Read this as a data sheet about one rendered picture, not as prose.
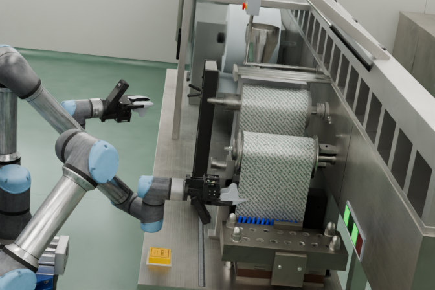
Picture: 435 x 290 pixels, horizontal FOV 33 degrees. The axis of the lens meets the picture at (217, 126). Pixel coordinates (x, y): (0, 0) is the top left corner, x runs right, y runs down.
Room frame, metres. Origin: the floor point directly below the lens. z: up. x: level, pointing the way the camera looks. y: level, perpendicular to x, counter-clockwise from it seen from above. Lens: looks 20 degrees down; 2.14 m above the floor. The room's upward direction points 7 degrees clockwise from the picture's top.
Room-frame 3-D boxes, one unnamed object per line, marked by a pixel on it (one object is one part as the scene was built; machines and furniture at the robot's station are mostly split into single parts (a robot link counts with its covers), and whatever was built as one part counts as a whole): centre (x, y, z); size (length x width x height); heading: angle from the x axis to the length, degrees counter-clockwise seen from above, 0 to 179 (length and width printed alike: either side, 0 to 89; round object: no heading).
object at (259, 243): (2.15, -0.26, 1.00); 0.40 x 0.16 x 0.06; 94
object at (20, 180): (2.38, 0.70, 0.98); 0.13 x 0.12 x 0.14; 31
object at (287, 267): (2.06, -0.28, 0.97); 0.10 x 0.03 x 0.11; 94
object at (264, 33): (3.05, -0.14, 1.50); 0.14 x 0.14 x 0.06
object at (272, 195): (2.27, -0.21, 1.12); 0.23 x 0.01 x 0.18; 94
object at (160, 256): (2.14, 0.14, 0.91); 0.07 x 0.07 x 0.02; 4
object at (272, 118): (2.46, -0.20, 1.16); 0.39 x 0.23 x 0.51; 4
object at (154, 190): (2.24, 0.18, 1.11); 0.11 x 0.08 x 0.09; 94
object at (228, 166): (2.35, -0.04, 1.05); 0.06 x 0.05 x 0.31; 94
